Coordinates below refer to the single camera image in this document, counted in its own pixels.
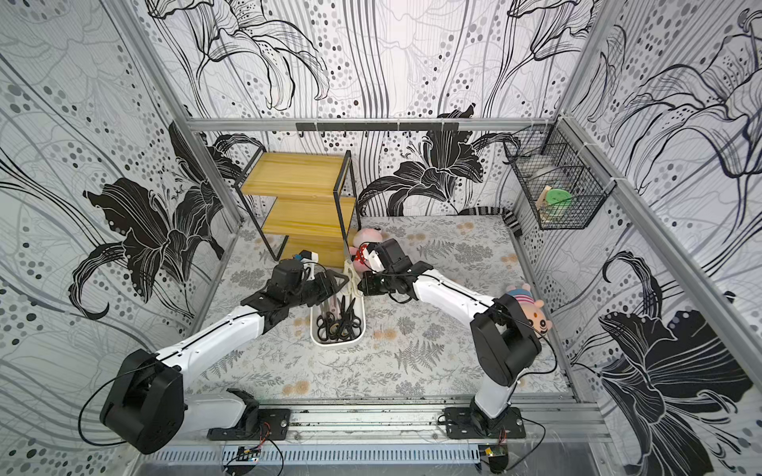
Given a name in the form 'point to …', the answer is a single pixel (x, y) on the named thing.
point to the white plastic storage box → (354, 321)
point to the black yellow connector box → (498, 457)
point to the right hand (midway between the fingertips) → (362, 282)
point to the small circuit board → (248, 454)
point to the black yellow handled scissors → (328, 327)
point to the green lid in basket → (559, 199)
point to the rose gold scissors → (334, 307)
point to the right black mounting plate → (459, 425)
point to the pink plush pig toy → (360, 237)
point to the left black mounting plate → (273, 424)
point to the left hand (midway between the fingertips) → (347, 288)
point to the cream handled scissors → (350, 284)
